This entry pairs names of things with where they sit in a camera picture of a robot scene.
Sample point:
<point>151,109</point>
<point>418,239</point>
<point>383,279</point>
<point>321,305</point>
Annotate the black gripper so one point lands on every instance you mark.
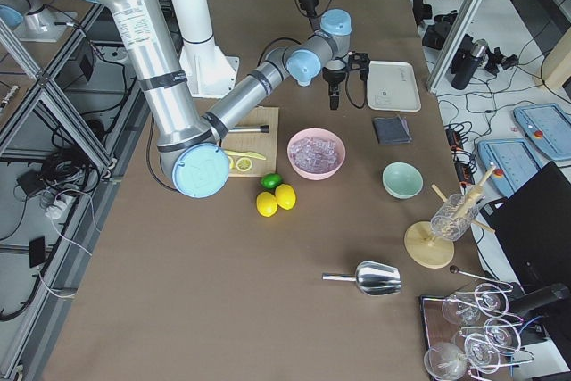
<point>333,75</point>
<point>309,2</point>

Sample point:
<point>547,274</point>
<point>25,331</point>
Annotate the pile of clear ice cubes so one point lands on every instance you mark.
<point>315,155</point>

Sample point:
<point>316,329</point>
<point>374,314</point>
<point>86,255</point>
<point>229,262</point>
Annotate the steel ice scoop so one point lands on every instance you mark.
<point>372,278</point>

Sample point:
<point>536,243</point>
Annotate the cream rabbit tray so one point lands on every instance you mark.
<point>391,86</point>

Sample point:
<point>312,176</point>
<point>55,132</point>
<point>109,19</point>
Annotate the pink bowl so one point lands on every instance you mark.
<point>317,132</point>

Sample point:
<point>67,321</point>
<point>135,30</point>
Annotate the grey folded cloth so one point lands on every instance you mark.
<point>392,131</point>

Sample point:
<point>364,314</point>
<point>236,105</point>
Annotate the steel muddler black tip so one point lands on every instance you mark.
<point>263,128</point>

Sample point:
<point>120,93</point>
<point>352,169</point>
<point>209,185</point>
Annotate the bamboo cutting board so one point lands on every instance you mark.
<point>261,143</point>

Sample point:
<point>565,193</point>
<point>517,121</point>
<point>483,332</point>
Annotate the yellow plastic knife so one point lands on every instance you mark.
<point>249,154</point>

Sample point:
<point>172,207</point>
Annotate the green lime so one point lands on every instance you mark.
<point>271,181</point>

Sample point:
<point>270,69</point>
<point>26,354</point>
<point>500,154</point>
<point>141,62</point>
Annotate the green bowl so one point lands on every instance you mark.
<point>402,180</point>

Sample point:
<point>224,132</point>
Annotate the lemon slice lower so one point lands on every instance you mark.
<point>244,164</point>

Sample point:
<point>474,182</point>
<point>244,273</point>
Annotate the whole lemon upper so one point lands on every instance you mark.
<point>285,196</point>

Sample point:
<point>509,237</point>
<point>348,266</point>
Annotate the whole lemon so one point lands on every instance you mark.
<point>285,196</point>
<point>266,204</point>

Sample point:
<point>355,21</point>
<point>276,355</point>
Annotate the whole lemon lower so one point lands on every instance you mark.
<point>266,204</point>

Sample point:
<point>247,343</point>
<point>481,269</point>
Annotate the black thermos bottle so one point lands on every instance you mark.
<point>468,65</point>

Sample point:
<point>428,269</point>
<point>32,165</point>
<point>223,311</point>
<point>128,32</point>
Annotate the clear textured glass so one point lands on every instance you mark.
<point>447,224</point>

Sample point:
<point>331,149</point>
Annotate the wooden glass drying stand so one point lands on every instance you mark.
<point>424,247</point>

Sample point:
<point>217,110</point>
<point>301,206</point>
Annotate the blue teach pendant near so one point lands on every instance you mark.
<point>514,160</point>

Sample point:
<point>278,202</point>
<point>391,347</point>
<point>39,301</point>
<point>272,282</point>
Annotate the blue teach pendant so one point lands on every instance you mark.
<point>514,160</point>
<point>547,126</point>

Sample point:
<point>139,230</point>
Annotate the blue teach pendant far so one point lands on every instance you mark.
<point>547,126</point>

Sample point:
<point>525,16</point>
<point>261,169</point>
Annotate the black tray of wine glasses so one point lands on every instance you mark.
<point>471,334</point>

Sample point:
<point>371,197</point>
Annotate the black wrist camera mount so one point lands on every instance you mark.
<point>359,62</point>

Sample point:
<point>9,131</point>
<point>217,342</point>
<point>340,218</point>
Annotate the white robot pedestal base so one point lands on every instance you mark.
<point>210,73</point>

